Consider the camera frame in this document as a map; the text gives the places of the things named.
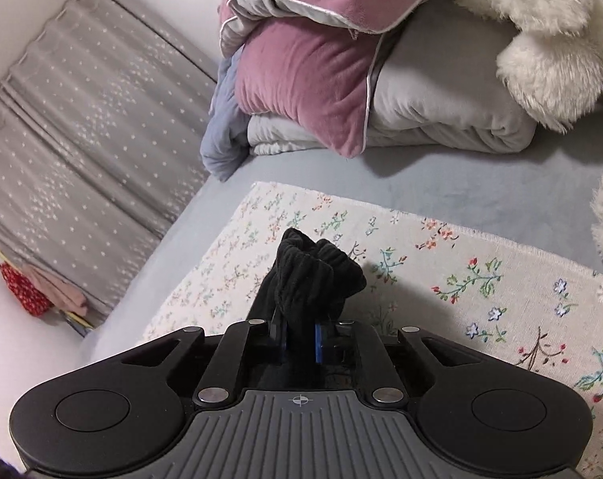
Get blue fleece blanket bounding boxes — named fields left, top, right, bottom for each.
left=200, top=52, right=255, bottom=183

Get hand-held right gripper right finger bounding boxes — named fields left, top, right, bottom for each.
left=314, top=318, right=486, bottom=406

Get folded grey quilt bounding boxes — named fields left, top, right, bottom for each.
left=246, top=7, right=538, bottom=156

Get black fleece pants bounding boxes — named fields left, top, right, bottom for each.
left=246, top=228, right=367, bottom=391

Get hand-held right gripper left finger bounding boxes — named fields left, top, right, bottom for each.
left=120, top=318, right=289, bottom=408

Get floral printed cloth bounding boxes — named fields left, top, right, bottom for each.
left=136, top=182, right=603, bottom=479

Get large pink pillow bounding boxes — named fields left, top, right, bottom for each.
left=233, top=19, right=384, bottom=160

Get grey star-print curtain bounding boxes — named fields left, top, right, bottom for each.
left=0, top=0, right=221, bottom=331

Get pink hanging towel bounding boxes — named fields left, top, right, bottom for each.
left=21, top=264, right=89, bottom=317

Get white plush toy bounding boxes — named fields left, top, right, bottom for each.
left=441, top=0, right=603, bottom=269

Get bed with grey-blue sheet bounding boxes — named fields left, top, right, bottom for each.
left=79, top=127, right=603, bottom=360

